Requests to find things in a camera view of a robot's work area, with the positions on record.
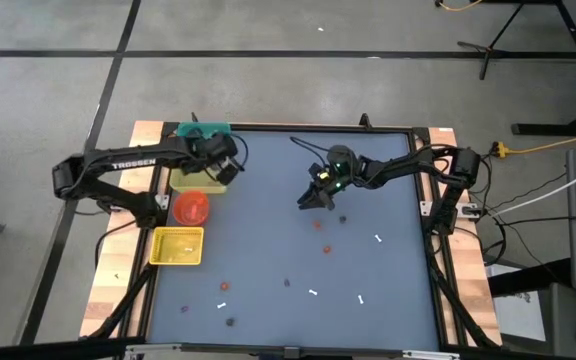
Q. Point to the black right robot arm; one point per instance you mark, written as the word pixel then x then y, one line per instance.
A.
pixel 403 167

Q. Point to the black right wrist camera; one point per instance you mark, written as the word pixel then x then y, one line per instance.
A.
pixel 317 170

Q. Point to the black table frame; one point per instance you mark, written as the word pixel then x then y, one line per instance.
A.
pixel 293 127

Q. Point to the yellow mesh basket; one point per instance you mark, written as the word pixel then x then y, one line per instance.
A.
pixel 175 257

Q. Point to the grey storage box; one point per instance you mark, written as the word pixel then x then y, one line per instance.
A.
pixel 518 310

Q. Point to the orange plastic bowl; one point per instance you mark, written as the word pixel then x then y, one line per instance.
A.
pixel 191 207

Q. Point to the teal plastic bin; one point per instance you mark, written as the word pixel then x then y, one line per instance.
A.
pixel 218 128

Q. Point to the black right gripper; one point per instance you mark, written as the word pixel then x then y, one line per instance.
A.
pixel 329 184

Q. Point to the black tripod stand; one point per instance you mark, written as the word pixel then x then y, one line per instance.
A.
pixel 489 50

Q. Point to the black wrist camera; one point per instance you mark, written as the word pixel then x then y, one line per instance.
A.
pixel 317 170
pixel 228 172

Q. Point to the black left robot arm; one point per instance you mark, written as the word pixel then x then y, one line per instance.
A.
pixel 133 162

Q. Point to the lime green plastic bin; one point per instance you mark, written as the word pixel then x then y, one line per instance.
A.
pixel 193 185

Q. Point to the black desk frame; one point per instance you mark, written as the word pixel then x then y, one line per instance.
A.
pixel 543 129

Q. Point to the blue table mat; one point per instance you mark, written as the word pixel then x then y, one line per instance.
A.
pixel 393 325

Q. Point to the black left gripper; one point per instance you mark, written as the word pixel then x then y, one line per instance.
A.
pixel 218 147

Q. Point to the silver mounting bracket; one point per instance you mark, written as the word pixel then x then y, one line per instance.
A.
pixel 427 208

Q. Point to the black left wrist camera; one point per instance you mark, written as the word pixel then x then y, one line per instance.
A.
pixel 228 172

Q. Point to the silver aluminium bar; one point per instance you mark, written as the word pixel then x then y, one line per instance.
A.
pixel 153 346

